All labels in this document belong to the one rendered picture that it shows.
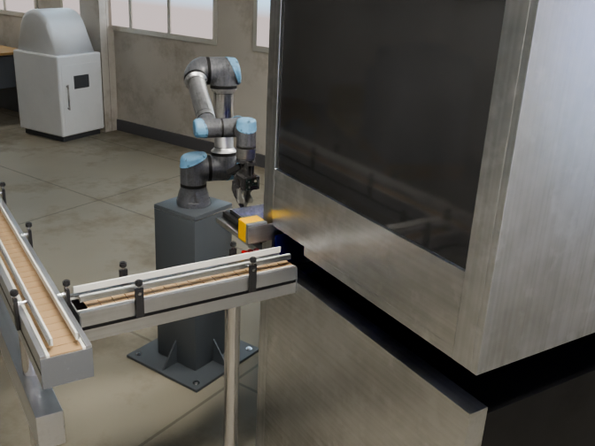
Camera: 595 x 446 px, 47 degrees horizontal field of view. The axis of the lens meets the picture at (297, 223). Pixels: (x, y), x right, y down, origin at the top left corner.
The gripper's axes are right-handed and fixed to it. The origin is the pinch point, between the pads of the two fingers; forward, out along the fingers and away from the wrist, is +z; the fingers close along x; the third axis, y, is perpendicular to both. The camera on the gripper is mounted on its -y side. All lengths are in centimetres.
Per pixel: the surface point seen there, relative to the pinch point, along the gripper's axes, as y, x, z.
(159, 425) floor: 1, -37, 92
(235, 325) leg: 58, -32, 16
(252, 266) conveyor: 63, -29, -6
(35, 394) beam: 37, -90, 37
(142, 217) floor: -231, 39, 92
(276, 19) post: 43, -13, -76
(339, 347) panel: 87, -13, 14
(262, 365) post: 42, -12, 46
